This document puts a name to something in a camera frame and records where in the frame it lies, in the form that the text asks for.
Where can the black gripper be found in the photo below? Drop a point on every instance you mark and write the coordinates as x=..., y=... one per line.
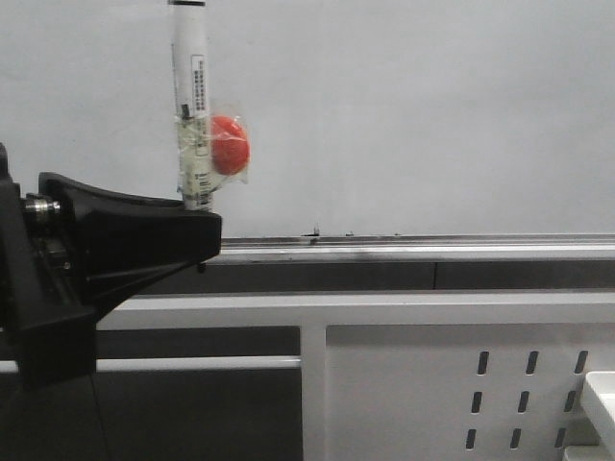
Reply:
x=119, y=245

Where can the red round magnet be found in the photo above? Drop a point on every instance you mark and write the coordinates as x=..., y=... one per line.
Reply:
x=230, y=146

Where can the white marker pen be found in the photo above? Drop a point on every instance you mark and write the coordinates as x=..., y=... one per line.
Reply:
x=189, y=50

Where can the white plastic bin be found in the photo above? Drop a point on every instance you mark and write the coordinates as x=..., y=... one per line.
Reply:
x=597, y=402

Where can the white whiteboard with aluminium frame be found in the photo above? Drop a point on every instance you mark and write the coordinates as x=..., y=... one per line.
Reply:
x=474, y=128

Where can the white metal pegboard frame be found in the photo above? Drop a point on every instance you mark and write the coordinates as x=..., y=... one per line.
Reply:
x=393, y=376

